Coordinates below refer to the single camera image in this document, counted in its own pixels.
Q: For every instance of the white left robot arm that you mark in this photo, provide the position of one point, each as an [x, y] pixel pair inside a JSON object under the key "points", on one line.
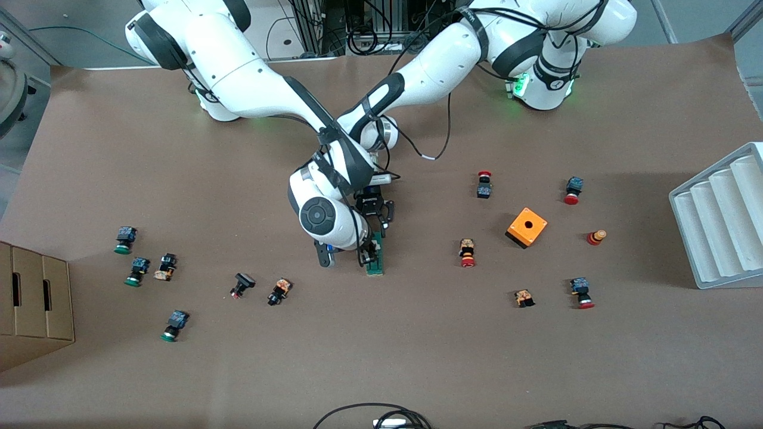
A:
{"points": [[441, 65]]}

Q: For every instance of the red yellow button head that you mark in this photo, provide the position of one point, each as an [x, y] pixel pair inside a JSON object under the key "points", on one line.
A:
{"points": [[596, 237]]}

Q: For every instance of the white plug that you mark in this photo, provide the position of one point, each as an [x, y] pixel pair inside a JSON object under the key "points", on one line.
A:
{"points": [[390, 423]]}

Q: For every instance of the red push button black block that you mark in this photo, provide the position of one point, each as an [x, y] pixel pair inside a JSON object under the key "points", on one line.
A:
{"points": [[484, 189]]}

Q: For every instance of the brown cardboard box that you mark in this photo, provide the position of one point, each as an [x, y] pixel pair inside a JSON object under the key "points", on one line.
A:
{"points": [[36, 298]]}

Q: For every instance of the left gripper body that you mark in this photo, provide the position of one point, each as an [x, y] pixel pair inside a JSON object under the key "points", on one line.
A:
{"points": [[371, 205]]}

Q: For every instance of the orange button enclosure box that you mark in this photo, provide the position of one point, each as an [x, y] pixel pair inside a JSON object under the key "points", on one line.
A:
{"points": [[527, 229]]}

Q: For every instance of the white stepped plastic tray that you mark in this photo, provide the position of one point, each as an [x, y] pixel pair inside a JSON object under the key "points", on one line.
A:
{"points": [[715, 226]]}

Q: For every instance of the black square-head switch red terminals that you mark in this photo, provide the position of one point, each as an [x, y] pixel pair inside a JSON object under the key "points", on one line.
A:
{"points": [[244, 280]]}

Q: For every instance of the black selector switch orange block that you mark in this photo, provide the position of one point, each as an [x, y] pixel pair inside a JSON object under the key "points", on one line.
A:
{"points": [[280, 290], [166, 268]]}

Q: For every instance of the red mushroom button orange block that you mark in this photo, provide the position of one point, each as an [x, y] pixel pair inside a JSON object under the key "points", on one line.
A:
{"points": [[467, 250]]}

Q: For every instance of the red mushroom button blue block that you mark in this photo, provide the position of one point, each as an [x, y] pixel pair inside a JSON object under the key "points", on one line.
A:
{"points": [[574, 187], [580, 289]]}

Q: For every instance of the aluminium frame bar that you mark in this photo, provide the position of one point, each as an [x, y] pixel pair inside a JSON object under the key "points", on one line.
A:
{"points": [[748, 21], [664, 21], [30, 39]]}

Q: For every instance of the grey round pedestal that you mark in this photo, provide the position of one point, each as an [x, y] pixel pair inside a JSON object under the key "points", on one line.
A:
{"points": [[9, 95]]}

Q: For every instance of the small orange contact block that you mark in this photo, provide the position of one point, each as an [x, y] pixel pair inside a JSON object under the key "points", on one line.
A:
{"points": [[524, 297]]}

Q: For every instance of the green mushroom push button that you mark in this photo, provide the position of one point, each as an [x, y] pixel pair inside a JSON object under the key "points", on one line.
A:
{"points": [[126, 235], [177, 320], [139, 266]]}

